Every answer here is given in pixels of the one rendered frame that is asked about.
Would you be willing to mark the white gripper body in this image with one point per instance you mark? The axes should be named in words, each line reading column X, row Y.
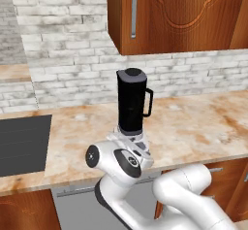
column 135, row 139

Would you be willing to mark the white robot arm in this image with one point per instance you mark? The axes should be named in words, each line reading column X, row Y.
column 180, row 195

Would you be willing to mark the black blender jar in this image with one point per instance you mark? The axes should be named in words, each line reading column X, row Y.
column 130, row 104

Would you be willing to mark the black blender lid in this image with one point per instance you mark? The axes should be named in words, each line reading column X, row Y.
column 132, row 72

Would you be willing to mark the wooden drawer front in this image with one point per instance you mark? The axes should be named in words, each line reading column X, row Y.
column 229, row 182

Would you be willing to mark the black hob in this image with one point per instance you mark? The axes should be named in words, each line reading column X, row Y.
column 22, row 145

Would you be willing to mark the wooden base cupboard door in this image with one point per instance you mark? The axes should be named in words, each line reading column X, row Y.
column 29, row 211

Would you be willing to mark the wooden wall cupboard side panel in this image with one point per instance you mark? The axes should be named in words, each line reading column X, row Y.
column 113, row 14

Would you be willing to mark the wooden wall cupboard door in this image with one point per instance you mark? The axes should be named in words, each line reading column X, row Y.
column 190, row 14

